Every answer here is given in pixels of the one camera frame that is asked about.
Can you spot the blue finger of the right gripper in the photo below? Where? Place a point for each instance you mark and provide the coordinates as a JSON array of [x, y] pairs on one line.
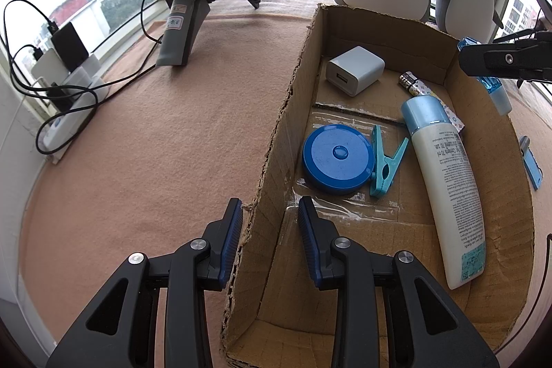
[[502, 60]]

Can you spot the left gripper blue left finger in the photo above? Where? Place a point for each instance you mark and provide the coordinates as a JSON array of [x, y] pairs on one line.
[[223, 238]]

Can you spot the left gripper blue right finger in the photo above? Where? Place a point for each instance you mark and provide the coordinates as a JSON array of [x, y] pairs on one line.
[[317, 235]]

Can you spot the clear blue sanitizer bottle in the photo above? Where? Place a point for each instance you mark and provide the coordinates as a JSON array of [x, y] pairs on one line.
[[497, 93]]

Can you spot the blue round tape measure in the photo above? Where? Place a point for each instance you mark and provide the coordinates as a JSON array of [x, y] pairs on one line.
[[338, 158]]

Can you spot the teal clothespin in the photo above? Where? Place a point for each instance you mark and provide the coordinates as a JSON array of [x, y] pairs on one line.
[[385, 167]]

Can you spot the patterned silver lighter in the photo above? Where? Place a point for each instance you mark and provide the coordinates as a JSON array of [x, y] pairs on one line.
[[416, 87]]

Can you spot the blue phone stand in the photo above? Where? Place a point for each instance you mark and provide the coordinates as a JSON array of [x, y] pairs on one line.
[[534, 172]]

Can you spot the white lotion bottle blue cap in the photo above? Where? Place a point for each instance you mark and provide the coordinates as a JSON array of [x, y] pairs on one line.
[[451, 188]]

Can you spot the brown cardboard box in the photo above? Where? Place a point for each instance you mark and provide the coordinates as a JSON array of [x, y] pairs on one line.
[[275, 316]]

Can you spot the white usb wall charger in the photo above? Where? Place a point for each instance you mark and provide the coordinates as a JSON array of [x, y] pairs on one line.
[[355, 70]]

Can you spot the peach fleece blanket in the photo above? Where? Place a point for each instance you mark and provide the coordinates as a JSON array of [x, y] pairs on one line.
[[161, 160]]

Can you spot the white power strip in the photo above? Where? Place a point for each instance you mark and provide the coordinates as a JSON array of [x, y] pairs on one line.
[[75, 95]]

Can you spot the black power adapter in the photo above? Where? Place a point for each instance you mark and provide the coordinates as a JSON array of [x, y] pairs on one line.
[[68, 45]]

